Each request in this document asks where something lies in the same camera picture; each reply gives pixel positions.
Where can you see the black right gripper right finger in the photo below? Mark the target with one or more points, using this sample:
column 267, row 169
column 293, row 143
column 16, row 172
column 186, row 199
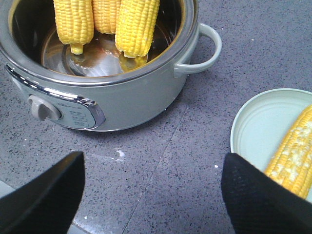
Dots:
column 258, row 205

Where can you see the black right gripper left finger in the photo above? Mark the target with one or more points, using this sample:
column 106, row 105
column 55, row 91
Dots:
column 48, row 203

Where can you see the worn yellow corn cob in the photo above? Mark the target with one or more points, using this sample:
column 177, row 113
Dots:
column 291, row 165

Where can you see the pale green round plate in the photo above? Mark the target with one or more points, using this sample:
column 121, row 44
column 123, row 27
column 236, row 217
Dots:
column 263, row 121

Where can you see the pale green electric cooking pot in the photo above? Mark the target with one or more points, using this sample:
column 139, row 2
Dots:
column 102, row 90

